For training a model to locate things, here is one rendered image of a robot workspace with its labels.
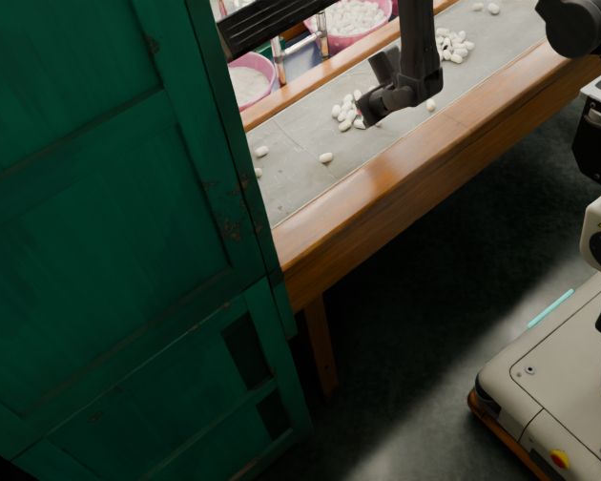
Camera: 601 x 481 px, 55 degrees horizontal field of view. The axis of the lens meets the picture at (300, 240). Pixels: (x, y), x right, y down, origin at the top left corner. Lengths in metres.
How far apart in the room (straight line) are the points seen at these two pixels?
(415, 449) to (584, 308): 0.61
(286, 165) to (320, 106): 0.22
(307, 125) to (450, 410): 0.94
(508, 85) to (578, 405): 0.80
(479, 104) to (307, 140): 0.42
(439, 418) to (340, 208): 0.82
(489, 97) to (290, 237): 0.62
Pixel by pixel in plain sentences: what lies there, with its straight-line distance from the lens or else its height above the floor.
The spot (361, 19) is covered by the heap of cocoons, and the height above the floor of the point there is 0.74.
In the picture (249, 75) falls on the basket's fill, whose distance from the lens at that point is 1.71.
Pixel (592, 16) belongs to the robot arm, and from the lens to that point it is 0.87.
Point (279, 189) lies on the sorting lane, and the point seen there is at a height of 0.74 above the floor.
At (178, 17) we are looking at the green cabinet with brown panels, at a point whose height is 1.37.
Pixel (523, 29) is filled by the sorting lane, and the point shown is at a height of 0.74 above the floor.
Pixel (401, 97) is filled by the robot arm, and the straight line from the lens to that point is 1.19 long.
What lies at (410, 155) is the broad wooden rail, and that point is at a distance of 1.37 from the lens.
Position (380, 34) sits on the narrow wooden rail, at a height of 0.76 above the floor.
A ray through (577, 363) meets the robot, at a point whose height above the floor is 0.28.
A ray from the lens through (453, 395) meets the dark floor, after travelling 1.87.
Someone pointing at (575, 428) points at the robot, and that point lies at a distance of 1.59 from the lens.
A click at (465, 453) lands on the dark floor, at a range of 1.81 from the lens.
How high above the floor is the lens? 1.71
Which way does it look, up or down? 51 degrees down
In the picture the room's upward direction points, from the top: 12 degrees counter-clockwise
